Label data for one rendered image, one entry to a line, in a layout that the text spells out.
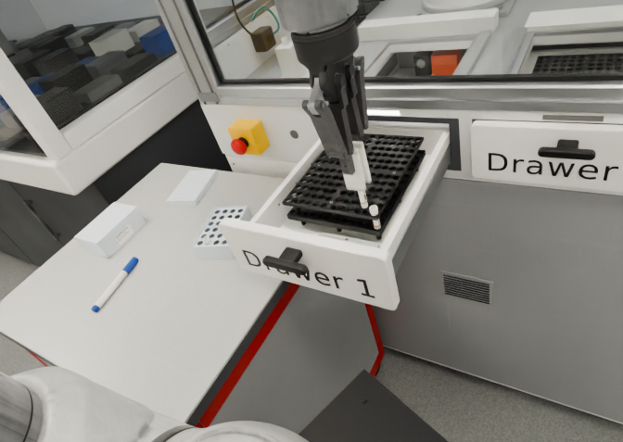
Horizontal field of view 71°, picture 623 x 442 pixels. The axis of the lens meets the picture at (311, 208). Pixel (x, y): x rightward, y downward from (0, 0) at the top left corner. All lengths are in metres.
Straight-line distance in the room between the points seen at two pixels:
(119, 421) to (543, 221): 0.75
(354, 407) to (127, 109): 1.06
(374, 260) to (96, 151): 0.95
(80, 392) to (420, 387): 1.20
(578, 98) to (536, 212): 0.23
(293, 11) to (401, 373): 1.25
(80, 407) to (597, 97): 0.72
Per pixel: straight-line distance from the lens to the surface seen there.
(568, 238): 0.93
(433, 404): 1.48
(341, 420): 0.63
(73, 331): 0.99
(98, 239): 1.08
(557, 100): 0.77
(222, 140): 1.15
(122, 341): 0.89
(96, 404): 0.43
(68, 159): 1.31
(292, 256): 0.63
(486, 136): 0.79
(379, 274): 0.59
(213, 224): 0.95
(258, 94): 0.98
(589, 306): 1.07
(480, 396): 1.50
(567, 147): 0.76
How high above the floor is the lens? 1.34
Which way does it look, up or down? 38 degrees down
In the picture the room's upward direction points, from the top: 19 degrees counter-clockwise
